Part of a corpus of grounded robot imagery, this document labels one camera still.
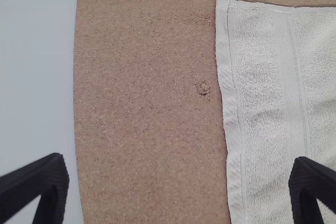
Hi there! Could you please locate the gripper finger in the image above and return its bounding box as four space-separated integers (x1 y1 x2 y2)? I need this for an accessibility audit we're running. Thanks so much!
0 153 70 224
288 156 336 224

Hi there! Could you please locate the pale towel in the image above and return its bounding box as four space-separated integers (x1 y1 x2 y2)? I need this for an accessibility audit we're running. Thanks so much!
215 0 336 224

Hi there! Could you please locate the cork mat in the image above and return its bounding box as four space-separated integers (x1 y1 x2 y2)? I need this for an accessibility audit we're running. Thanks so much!
73 0 336 224

